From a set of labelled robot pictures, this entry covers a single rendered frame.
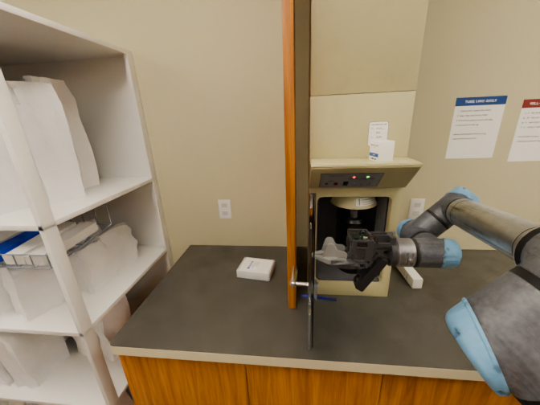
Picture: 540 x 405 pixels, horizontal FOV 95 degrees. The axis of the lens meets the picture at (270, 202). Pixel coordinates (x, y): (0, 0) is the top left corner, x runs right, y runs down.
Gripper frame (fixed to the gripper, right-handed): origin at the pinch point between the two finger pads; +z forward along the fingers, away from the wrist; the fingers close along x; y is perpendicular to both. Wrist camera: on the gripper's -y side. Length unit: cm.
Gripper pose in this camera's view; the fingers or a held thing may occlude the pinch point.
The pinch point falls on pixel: (316, 257)
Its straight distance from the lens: 71.6
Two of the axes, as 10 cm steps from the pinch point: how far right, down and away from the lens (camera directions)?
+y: -0.4, -9.4, -3.3
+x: -1.1, 3.3, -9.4
